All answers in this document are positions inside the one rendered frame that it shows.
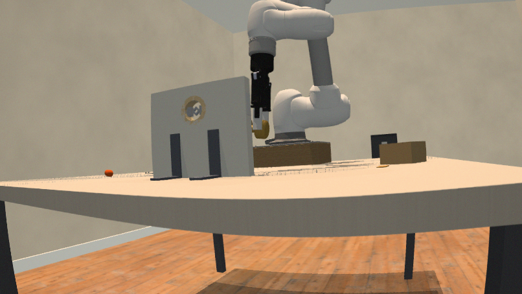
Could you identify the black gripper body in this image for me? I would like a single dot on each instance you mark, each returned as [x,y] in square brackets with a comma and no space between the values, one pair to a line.
[262,62]

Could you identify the brass door knob with grey square spindle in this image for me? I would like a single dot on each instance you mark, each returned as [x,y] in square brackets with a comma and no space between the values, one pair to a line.
[262,134]

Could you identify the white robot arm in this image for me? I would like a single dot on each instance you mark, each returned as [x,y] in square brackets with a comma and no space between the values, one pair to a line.
[273,20]

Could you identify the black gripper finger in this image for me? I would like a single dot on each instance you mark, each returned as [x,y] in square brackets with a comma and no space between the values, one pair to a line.
[266,105]
[257,90]

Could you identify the grey panel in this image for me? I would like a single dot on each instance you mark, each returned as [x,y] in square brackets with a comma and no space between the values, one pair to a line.
[223,104]

